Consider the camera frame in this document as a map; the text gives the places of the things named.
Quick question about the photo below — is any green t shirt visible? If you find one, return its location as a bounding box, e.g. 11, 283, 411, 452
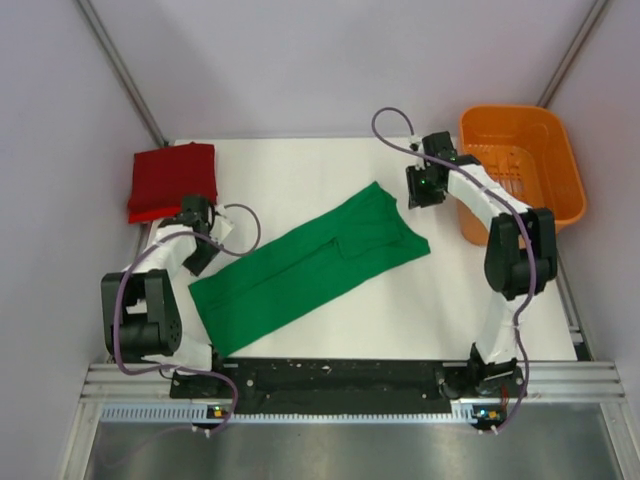
189, 182, 431, 357

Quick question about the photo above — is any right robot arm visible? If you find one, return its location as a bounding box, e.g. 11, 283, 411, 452
406, 132, 557, 398

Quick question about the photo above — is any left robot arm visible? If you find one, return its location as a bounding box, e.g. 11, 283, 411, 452
100, 195, 227, 397

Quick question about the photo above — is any folded red t shirt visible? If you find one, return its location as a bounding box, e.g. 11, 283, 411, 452
127, 142, 217, 224

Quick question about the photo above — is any orange plastic basket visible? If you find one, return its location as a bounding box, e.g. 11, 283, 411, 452
458, 104, 587, 231

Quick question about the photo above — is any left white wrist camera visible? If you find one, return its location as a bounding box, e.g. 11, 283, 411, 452
210, 205, 235, 245

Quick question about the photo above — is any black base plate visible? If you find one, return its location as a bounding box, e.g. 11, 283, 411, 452
169, 358, 524, 415

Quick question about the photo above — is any left corner metal post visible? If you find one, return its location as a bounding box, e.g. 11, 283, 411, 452
72, 0, 168, 148

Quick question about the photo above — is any corner metal post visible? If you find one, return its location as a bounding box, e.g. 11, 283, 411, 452
72, 0, 168, 148
536, 0, 613, 108

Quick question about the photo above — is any aluminium frame rail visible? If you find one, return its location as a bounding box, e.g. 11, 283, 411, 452
80, 361, 626, 403

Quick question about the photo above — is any grey slotted cable duct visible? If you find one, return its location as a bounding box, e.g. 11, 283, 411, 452
100, 403, 478, 425

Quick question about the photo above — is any right corner metal post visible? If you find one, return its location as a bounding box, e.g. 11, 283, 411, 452
536, 0, 613, 108

